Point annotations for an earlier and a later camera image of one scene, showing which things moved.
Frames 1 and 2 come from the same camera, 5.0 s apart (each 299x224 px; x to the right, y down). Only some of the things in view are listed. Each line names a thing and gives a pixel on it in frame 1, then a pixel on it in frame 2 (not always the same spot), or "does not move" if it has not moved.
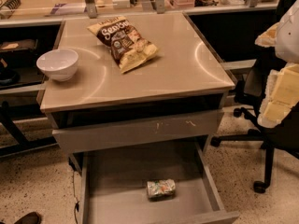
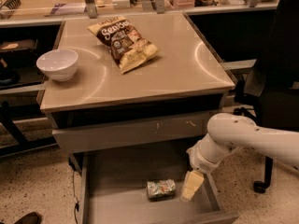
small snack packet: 161,189 does not move
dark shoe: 32,217 does not move
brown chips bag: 129,49 does not move
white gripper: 288,36 → 199,162
